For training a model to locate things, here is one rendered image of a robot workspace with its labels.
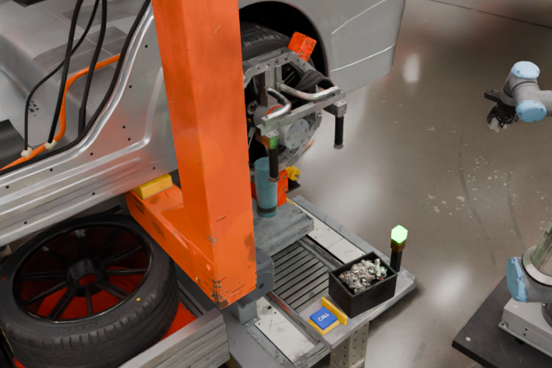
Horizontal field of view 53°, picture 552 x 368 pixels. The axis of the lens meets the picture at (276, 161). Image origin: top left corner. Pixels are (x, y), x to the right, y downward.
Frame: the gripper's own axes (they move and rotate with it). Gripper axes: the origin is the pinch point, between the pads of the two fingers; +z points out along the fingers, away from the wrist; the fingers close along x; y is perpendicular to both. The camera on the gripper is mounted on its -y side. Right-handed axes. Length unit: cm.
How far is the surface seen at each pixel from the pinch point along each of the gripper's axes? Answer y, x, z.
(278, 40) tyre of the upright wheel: -57, -71, -27
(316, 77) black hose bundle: -37, -64, -22
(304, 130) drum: -25, -74, -9
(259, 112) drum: -39, -87, -9
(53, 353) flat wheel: 15, -187, 5
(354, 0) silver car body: -70, -29, -22
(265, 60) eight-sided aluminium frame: -47, -81, -30
